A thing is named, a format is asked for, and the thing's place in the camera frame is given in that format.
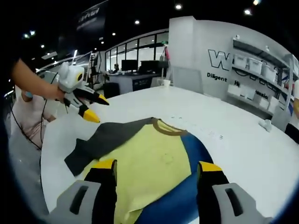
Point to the pink hanging clothing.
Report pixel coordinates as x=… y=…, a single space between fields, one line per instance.
x=166 y=53

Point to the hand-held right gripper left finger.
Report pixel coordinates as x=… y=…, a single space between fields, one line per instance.
x=102 y=193

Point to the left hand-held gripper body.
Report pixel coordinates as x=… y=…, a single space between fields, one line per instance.
x=71 y=78

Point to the grey office desk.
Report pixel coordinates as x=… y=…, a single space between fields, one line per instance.
x=137 y=82

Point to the grey metal shelf rack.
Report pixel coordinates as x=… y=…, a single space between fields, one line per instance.
x=266 y=77

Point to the white storage bin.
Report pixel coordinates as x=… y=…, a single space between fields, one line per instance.
x=269 y=72
x=241 y=61
x=255 y=65

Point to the small crumpled white cloth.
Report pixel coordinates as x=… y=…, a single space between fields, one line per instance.
x=265 y=124

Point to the black computer monitor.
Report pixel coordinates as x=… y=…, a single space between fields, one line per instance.
x=129 y=65
x=150 y=66

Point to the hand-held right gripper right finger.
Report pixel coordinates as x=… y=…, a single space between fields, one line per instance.
x=210 y=193

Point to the white chair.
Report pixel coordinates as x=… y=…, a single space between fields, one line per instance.
x=187 y=79

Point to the dark hanging banner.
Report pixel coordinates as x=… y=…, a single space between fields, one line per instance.
x=91 y=17

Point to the person's left hand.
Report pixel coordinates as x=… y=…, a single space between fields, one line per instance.
x=56 y=92

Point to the yellow blue grey garment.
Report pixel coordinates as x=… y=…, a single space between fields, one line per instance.
x=149 y=163

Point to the white paper cup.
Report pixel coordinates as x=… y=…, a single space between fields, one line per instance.
x=166 y=82

